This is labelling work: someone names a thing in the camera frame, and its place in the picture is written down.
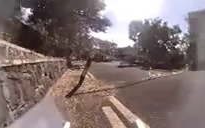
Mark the leaning thin tree trunk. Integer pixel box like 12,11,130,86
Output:
64,57,93,99

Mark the leaf-strewn dirt verge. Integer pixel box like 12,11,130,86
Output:
44,68,124,128

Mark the pale double painted line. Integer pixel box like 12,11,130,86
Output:
86,71,151,128

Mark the large dark tree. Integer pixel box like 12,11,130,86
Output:
19,0,113,69

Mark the group of trees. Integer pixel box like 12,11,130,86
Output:
127,17,191,71

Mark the grey asphalt road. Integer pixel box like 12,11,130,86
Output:
73,61,205,128

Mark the robot's own part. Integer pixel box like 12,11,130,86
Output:
63,121,71,128

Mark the grey building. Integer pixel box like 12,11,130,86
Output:
186,8,205,72

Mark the stone retaining wall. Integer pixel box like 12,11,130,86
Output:
0,34,69,128

